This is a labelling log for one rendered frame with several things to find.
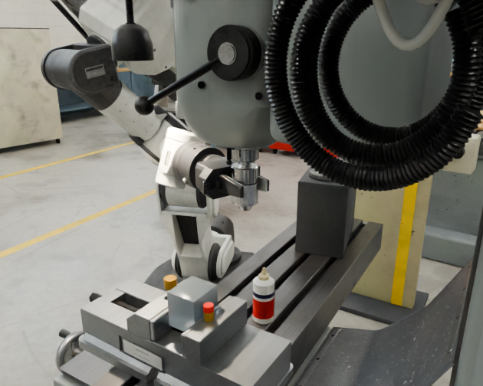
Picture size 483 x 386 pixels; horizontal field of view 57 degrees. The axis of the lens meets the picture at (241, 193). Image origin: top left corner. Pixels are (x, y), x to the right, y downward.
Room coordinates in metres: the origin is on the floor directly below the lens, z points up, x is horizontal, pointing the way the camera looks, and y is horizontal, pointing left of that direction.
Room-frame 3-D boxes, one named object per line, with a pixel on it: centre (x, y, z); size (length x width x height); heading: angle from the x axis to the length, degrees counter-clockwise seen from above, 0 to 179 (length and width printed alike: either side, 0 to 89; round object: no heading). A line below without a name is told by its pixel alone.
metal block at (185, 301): (0.61, 0.08, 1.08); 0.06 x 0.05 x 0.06; 147
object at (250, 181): (0.74, -0.01, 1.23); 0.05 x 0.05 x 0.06
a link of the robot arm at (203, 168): (0.81, 0.05, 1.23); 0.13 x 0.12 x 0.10; 128
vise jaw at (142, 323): (0.64, 0.12, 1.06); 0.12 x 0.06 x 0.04; 147
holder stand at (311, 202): (1.10, -0.23, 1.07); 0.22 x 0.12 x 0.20; 160
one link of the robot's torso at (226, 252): (1.56, 0.15, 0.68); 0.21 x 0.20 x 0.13; 168
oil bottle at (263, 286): (0.73, -0.04, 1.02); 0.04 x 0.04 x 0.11
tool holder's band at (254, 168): (0.74, -0.01, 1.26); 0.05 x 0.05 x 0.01
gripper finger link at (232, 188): (0.72, 0.02, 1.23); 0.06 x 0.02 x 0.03; 38
